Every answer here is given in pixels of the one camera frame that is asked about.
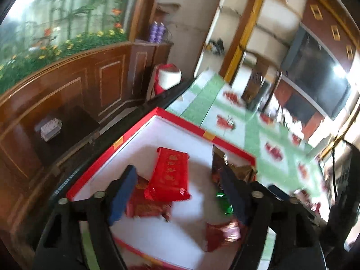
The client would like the green fruit-print tablecloth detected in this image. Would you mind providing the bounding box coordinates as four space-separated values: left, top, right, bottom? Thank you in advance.
166 70 329 270

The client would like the brown gold foil snack packet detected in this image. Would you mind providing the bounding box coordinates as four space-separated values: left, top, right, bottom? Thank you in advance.
211 146 258 186

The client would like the dark low stool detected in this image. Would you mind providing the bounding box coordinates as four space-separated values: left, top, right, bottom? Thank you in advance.
28 105 102 169

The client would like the red white cylinder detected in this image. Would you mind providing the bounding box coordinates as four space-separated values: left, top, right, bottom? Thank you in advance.
153 63 182 96

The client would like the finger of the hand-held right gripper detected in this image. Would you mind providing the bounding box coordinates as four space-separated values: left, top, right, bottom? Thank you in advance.
267 185 293 201

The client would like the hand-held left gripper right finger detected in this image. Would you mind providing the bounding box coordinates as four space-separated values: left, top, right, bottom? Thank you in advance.
221 168 327 270

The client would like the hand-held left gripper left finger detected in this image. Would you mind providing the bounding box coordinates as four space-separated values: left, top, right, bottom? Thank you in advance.
33 165 138 270

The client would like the grey box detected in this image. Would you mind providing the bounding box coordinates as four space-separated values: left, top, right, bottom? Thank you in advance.
34 117 63 142

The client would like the dark green bag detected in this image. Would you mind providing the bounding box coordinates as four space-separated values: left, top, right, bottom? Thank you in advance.
207 39 225 55

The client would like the wooden sideboard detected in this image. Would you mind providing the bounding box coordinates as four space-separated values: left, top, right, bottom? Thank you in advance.
0 41 173 259

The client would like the square dark red snack packet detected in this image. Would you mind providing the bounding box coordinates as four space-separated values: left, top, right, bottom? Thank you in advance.
205 219 242 252

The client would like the black television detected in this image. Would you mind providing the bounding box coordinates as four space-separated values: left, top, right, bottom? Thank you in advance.
281 25 352 119

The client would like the green snack packet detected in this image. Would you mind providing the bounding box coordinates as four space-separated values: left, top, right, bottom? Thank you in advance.
215 192 234 217

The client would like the long red snack packet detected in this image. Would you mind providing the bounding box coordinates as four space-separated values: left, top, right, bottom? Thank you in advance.
125 176 173 221
144 147 191 201

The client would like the floral wall mural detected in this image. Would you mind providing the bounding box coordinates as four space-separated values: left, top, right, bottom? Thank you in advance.
0 0 141 93

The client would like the red gift box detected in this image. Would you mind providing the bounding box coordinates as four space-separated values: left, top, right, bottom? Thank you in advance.
66 107 256 270

